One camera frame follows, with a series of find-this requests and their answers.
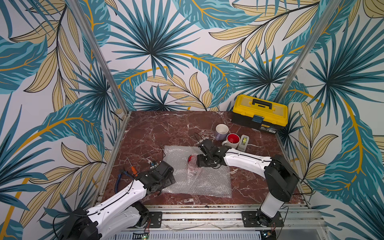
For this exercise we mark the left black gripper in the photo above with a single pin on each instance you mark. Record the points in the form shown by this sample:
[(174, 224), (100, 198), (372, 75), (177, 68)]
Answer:
[(169, 180)]

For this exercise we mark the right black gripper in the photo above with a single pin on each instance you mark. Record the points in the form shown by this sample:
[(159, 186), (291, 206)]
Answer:
[(201, 159)]

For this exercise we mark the clear bubble wrap sheet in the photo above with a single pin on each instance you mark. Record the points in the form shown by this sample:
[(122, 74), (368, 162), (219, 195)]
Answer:
[(194, 180)]

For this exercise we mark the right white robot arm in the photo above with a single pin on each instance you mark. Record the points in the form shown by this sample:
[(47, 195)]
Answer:
[(281, 179)]

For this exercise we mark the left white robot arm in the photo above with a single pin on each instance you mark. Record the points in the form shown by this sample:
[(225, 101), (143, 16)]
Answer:
[(121, 211)]

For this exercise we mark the white mug red inside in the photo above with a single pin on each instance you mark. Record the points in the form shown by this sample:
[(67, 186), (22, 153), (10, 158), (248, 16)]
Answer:
[(232, 141)]

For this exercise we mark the lavender mug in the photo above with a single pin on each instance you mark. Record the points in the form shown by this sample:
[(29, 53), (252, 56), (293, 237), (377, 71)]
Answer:
[(222, 131)]

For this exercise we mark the small green white box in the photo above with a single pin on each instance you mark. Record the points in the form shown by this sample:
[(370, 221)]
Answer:
[(243, 143)]

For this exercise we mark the yellow black toolbox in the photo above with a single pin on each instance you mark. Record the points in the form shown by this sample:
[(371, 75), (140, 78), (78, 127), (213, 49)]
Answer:
[(259, 114)]

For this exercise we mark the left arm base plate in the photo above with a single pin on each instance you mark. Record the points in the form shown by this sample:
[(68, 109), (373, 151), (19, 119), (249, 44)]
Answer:
[(151, 220)]

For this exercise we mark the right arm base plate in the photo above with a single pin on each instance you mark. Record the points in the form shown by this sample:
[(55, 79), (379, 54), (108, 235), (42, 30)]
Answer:
[(257, 219)]

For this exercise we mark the front aluminium rail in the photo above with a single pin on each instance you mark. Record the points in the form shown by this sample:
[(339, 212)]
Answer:
[(228, 222)]

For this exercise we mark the left aluminium frame post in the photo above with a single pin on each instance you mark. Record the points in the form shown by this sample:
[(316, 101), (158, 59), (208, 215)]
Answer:
[(83, 23)]

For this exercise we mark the aluminium frame post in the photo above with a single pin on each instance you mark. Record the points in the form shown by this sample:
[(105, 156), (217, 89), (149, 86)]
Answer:
[(318, 29), (83, 23)]

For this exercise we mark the right aluminium frame post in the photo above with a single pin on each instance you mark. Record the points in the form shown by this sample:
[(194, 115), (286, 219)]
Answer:
[(318, 29)]

